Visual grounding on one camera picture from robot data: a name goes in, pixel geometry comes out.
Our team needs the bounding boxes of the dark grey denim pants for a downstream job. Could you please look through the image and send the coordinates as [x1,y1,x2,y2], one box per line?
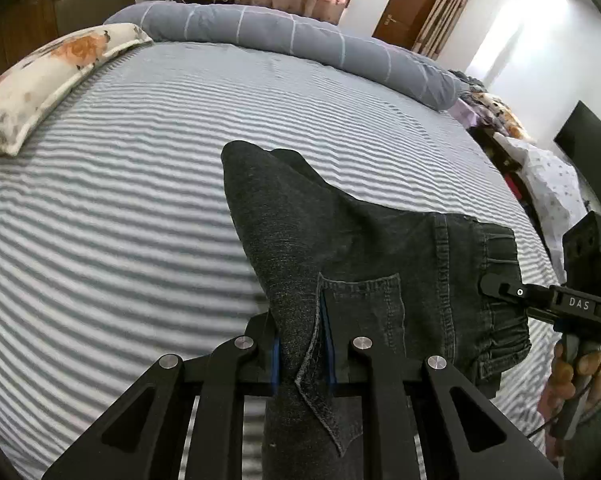
[221,141,531,479]

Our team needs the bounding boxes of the person's right hand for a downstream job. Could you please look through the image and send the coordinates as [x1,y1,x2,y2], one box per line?
[537,341,601,461]

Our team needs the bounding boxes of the pile of patterned bedding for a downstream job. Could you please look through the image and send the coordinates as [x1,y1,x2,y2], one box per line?
[451,70,537,144]

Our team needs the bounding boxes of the grey white striped bed sheet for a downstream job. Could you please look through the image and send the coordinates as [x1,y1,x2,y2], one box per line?
[0,42,556,479]

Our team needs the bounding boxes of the brown wooden door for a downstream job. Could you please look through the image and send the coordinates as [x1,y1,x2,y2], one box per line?
[373,0,436,50]

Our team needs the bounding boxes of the brown side curtain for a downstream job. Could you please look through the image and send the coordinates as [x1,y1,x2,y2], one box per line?
[412,0,468,60]

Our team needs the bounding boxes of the floral white orange pillow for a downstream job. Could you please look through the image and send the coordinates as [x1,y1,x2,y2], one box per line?
[0,23,152,156]

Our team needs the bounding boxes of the grey rolled duvet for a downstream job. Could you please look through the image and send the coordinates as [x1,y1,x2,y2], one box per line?
[105,0,468,110]

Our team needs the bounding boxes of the dark carved wooden headboard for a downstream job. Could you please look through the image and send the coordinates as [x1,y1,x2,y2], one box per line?
[0,0,134,75]

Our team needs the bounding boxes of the black wall television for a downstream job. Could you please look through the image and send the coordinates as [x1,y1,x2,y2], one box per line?
[554,101,601,203]

